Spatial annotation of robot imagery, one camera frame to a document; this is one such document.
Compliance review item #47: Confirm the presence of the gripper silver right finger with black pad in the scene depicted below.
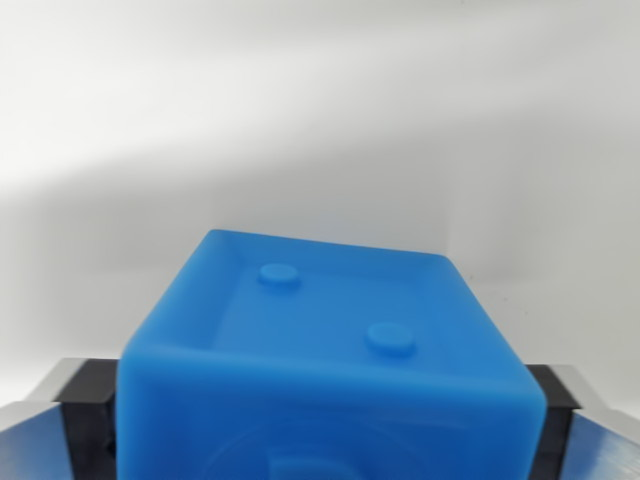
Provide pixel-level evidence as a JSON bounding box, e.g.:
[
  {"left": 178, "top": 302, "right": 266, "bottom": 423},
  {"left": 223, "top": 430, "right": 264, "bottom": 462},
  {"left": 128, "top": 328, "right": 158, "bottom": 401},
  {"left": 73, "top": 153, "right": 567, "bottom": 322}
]
[{"left": 525, "top": 363, "right": 640, "bottom": 480}]

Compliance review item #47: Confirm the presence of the blue soft cube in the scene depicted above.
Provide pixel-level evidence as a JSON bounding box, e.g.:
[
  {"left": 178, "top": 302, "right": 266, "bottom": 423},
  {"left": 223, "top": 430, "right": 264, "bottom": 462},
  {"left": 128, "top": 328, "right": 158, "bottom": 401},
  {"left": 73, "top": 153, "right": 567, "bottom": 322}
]
[{"left": 113, "top": 228, "right": 547, "bottom": 480}]

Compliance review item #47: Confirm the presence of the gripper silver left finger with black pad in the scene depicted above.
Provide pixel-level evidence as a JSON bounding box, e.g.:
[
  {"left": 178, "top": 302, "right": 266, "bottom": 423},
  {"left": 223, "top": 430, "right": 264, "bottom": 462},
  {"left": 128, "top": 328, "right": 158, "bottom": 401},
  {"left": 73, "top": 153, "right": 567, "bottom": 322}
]
[{"left": 0, "top": 357, "right": 122, "bottom": 480}]

